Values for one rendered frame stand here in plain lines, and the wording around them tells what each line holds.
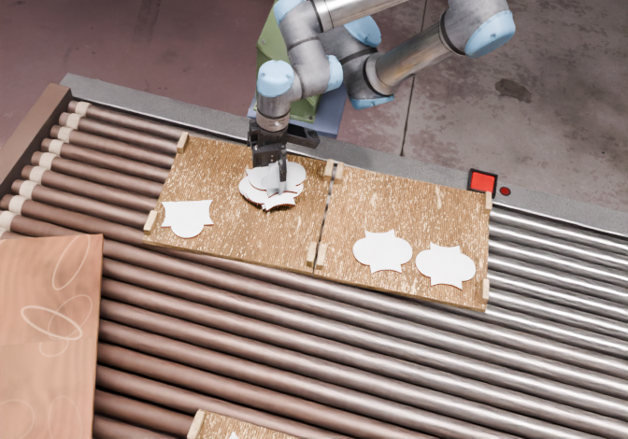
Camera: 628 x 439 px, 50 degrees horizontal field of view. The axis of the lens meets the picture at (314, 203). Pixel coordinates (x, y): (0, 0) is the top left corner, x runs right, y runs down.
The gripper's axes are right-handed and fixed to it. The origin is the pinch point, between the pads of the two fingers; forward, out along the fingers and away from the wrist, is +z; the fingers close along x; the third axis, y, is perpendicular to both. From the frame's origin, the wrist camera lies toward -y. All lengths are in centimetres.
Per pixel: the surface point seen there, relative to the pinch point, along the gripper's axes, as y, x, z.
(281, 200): 0.6, 7.3, 0.7
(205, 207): 19.0, 4.1, 3.2
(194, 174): 19.7, -7.7, 4.1
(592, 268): -72, 40, 6
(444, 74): -123, -128, 98
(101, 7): 41, -208, 98
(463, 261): -39, 32, 3
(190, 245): 24.2, 13.7, 4.1
